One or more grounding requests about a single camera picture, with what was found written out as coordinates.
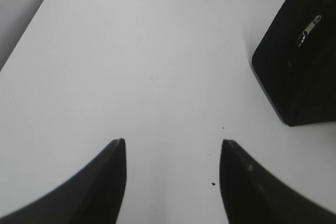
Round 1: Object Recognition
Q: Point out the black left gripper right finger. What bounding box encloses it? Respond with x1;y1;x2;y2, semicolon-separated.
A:
219;140;335;223

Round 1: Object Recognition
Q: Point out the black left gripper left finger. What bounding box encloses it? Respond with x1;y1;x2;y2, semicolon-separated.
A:
1;138;127;223

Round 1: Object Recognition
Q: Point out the black fabric tote bag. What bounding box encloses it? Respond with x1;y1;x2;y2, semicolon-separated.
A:
251;0;335;126

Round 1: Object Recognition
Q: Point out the silver zipper pull with ring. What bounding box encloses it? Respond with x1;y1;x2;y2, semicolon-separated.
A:
296;15;322;47

